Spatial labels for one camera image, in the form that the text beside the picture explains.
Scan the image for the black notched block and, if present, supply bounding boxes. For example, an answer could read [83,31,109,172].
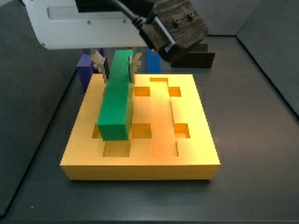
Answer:
[170,44,214,68]

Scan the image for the green long block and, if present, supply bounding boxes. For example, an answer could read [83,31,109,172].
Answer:
[97,50,133,141]

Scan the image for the purple notched block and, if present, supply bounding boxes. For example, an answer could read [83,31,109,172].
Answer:
[77,53,97,89]

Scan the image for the dark wrist camera box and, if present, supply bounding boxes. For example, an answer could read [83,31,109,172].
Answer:
[138,0,208,63]

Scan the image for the black camera cable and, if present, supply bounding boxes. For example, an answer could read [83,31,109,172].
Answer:
[109,0,146,25]

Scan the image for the blue long block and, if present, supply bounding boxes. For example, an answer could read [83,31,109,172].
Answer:
[145,50,161,74]

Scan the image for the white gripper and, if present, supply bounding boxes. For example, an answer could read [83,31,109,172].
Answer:
[22,0,145,82]

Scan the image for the yellow slotted board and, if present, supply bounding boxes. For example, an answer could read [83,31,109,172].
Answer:
[59,74,220,180]

